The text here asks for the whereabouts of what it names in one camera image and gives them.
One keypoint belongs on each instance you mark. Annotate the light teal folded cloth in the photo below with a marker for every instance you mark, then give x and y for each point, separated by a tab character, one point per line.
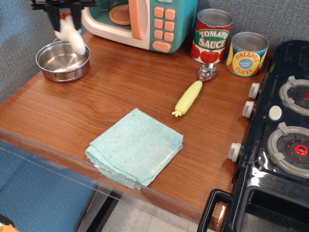
134	150

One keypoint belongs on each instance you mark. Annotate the tomato sauce can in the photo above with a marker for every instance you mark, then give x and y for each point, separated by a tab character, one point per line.
212	30

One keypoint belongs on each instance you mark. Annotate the spoon with yellow-green handle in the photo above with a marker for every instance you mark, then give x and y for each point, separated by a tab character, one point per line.
206	72

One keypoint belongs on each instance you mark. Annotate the toy microwave teal cream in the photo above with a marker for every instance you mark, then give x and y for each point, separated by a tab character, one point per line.
156	25

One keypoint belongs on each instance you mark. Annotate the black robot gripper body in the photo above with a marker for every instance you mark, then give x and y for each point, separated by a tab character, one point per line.
61	4

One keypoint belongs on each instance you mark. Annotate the pineapple slices can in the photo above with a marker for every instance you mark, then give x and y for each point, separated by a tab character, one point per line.
247	53

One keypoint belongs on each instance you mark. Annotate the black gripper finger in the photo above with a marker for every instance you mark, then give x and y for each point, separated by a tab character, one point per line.
76	12
54	16

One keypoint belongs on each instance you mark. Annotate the stainless steel pot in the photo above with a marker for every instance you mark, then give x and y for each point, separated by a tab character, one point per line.
59	63

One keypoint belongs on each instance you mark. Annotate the orange plush object corner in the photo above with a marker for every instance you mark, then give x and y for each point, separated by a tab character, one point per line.
8	228

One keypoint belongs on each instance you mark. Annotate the dark toy stove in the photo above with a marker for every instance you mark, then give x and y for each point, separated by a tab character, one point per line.
271	179

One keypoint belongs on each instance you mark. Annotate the plush white brown mushroom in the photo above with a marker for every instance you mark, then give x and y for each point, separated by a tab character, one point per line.
69	33

